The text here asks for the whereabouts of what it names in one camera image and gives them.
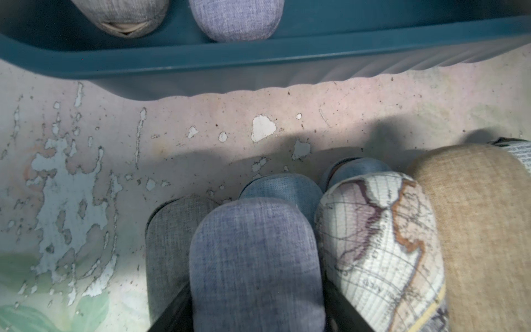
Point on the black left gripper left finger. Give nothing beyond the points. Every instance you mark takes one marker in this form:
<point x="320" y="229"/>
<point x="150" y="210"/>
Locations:
<point x="178" y="316"/>

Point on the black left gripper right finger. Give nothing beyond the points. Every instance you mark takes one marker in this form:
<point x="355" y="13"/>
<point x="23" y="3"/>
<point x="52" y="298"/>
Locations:
<point x="340" y="314"/>

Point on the world map glasses case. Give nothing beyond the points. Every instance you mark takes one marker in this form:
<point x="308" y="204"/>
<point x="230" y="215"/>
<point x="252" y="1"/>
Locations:
<point x="379" y="246"/>

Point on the lilac fabric glasses case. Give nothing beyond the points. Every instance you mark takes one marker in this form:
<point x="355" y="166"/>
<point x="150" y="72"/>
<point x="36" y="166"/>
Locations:
<point x="237" y="20"/>
<point x="254" y="266"/>

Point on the tan fabric glasses case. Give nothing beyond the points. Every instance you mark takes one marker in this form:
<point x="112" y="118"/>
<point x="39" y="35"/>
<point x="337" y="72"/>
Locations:
<point x="481" y="199"/>

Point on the grey fabric glasses case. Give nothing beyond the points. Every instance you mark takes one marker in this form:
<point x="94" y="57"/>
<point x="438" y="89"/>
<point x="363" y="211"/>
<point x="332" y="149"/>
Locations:
<point x="127" y="19"/>

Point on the dark grey lower glasses case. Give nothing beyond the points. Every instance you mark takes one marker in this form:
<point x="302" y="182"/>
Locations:
<point x="168" y="236"/>

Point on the light blue glasses case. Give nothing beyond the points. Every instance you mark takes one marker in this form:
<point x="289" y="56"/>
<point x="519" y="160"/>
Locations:
<point x="293" y="188"/>
<point x="351" y="167"/>

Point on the newspaper flag print glasses case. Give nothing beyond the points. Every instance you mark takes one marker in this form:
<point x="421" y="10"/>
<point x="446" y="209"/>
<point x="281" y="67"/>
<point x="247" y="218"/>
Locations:
<point x="519" y="148"/>

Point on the teal plastic storage box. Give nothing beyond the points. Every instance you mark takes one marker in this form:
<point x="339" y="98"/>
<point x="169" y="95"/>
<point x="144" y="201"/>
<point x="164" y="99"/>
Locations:
<point x="316" y="41"/>

